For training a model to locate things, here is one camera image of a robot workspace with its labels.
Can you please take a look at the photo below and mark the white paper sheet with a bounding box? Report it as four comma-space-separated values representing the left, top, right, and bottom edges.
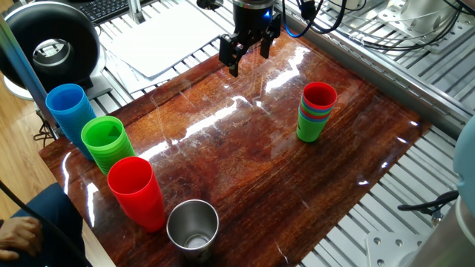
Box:
107, 3, 227, 79
105, 51, 179, 94

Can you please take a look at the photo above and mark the metal base plate with pedestal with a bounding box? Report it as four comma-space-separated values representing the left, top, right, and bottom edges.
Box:
376, 0, 475, 55

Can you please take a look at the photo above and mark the red plastic cup stack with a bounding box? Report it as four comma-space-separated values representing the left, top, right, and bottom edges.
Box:
107, 156, 166, 234

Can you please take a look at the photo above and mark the blue cable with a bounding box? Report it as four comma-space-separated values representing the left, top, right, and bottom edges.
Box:
281, 0, 316, 39

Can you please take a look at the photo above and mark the black keyboard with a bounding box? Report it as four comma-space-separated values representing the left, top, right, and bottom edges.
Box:
76, 0, 159, 25

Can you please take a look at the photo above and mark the white device base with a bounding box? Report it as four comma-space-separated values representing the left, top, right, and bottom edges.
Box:
3, 47, 113, 102

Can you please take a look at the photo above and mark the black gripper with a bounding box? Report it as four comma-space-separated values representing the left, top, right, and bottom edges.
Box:
218, 4, 282, 78

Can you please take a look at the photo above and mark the stainless steel cup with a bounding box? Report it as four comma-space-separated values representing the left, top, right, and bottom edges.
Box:
166, 199, 220, 263

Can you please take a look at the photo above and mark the black ring shaped device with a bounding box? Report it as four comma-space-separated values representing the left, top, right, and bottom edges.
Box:
0, 1, 101, 90

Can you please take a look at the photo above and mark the glossy wood pattern mat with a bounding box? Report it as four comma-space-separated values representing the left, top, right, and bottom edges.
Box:
39, 22, 432, 267

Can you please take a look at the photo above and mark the thin black cord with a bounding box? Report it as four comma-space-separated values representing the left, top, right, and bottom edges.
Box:
0, 179, 94, 267

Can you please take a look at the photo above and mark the person's right hand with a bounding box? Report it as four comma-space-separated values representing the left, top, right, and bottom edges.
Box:
0, 217, 44, 261

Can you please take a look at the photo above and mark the white drilled mounting plate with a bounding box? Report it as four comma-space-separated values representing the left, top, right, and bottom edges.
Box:
365, 231, 428, 267

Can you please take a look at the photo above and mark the green plastic cup stack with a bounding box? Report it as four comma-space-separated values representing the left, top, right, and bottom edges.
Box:
80, 115, 136, 176

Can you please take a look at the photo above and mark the aluminium frame post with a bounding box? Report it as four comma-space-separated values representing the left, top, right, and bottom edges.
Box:
0, 13, 62, 140

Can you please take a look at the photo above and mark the short black cable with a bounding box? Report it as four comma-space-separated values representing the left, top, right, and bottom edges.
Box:
397, 190, 460, 217

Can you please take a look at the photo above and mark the small black knob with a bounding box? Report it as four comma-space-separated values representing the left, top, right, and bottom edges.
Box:
196, 0, 224, 11

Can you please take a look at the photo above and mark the metal stand post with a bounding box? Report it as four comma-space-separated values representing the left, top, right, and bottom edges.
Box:
127, 0, 146, 25

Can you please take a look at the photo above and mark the blue plastic cup stack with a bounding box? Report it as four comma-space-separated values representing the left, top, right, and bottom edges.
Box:
45, 83, 98, 161

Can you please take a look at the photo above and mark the aluminium table rail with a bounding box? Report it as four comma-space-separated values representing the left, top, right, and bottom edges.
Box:
276, 13, 474, 140

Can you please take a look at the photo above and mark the person in navy clothing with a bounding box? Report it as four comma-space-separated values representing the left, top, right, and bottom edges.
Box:
0, 182, 94, 267

